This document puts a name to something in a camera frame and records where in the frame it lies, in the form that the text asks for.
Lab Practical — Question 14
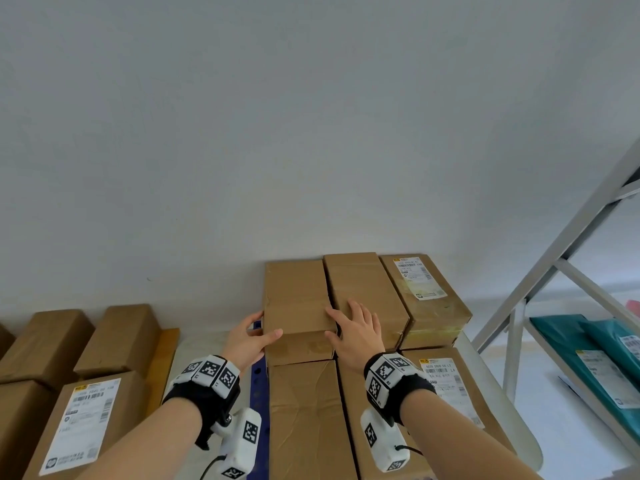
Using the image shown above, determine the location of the person's right hand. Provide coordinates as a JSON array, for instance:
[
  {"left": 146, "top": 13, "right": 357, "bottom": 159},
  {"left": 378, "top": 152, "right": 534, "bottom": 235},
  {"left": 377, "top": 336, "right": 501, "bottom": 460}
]
[{"left": 325, "top": 300, "right": 386, "bottom": 375}]

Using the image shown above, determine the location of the person's left hand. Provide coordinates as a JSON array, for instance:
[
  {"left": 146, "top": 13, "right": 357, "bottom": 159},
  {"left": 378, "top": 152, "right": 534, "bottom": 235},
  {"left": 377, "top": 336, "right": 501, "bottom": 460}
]
[{"left": 221, "top": 310, "right": 285, "bottom": 371}]

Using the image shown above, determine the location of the wide plain brown parcel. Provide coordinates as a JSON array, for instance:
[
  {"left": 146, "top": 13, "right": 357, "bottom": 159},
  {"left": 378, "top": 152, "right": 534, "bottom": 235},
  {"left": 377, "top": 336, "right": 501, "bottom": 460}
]
[{"left": 323, "top": 252, "right": 411, "bottom": 351}]

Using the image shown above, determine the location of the blue perforated plastic pallet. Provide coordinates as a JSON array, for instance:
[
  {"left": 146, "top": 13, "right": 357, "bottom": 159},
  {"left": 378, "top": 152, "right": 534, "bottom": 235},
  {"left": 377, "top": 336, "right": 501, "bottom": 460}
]
[{"left": 249, "top": 319, "right": 271, "bottom": 480}]

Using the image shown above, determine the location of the taped labelled brown parcel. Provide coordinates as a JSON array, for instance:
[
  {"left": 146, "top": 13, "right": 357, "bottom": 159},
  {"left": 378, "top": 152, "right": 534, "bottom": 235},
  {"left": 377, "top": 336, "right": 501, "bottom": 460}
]
[{"left": 379, "top": 253, "right": 473, "bottom": 351}]

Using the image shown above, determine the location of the pile of brown cardboard parcels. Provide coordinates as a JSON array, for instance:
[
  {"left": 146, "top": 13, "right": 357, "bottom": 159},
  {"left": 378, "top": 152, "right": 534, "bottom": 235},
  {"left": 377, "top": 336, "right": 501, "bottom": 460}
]
[{"left": 0, "top": 303, "right": 162, "bottom": 480}]

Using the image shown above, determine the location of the person's right forearm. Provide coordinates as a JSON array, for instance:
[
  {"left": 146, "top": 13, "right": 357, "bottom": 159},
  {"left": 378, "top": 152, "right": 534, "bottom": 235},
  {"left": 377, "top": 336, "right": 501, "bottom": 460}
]
[{"left": 399, "top": 392, "right": 543, "bottom": 480}]

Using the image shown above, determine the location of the person's left forearm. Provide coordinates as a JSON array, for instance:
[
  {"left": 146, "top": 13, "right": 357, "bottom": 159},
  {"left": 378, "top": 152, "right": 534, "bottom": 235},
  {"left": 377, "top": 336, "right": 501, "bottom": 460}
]
[{"left": 75, "top": 398, "right": 203, "bottom": 480}]

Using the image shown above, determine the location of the black wristband with marker tags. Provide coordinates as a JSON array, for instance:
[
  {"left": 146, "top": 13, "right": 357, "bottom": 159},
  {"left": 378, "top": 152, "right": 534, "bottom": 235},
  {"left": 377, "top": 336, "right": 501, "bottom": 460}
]
[
  {"left": 363, "top": 352, "right": 437, "bottom": 427},
  {"left": 162, "top": 354, "right": 242, "bottom": 451}
]

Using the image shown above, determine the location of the orange wooden table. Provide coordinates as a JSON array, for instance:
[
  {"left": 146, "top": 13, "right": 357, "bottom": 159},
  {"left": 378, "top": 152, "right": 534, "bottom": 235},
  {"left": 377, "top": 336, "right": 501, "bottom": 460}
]
[{"left": 145, "top": 328, "right": 181, "bottom": 401}]

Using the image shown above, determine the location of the white low table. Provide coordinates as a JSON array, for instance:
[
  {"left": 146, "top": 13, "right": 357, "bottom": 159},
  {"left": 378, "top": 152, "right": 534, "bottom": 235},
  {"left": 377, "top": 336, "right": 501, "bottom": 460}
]
[{"left": 159, "top": 324, "right": 545, "bottom": 480}]

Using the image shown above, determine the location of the teal mailer bag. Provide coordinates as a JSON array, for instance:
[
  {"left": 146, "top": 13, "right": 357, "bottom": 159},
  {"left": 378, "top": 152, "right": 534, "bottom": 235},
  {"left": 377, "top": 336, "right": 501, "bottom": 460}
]
[
  {"left": 529, "top": 314, "right": 640, "bottom": 431},
  {"left": 579, "top": 318, "right": 640, "bottom": 368}
]

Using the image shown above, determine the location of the grey metal shelf rack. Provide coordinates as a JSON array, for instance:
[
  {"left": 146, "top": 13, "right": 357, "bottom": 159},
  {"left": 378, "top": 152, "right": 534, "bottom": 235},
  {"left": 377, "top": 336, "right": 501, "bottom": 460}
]
[{"left": 471, "top": 138, "right": 640, "bottom": 480}]

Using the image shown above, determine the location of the white marker-tagged wrist camera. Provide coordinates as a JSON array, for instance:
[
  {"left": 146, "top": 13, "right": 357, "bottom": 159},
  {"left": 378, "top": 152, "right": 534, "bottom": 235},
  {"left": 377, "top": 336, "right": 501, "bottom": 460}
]
[
  {"left": 215, "top": 408, "right": 263, "bottom": 480},
  {"left": 359, "top": 408, "right": 411, "bottom": 473}
]

